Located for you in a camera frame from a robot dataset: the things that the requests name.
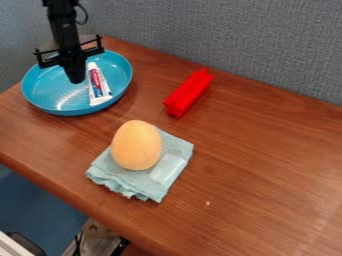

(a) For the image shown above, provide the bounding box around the orange egg-shaped sponge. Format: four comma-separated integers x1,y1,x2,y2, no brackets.
111,120,161,171

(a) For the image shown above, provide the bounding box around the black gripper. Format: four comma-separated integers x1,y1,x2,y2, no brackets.
33,3,104,84

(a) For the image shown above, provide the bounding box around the table leg frame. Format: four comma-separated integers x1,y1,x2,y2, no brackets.
61,218,129,256

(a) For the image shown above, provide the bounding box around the red plastic block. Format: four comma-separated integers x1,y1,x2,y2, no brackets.
163,68,213,118

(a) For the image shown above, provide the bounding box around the blue plate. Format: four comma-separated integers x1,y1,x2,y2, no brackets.
21,50,133,116

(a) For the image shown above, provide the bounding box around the dark object at corner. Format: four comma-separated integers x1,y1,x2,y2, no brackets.
0,231,46,256

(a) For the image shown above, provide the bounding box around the light blue folded cloth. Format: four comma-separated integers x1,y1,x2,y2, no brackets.
85,130,193,203

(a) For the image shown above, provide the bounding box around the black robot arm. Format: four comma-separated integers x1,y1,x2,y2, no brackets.
33,0,104,84

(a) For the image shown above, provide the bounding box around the white toothpaste tube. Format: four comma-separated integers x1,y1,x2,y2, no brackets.
86,62,112,106

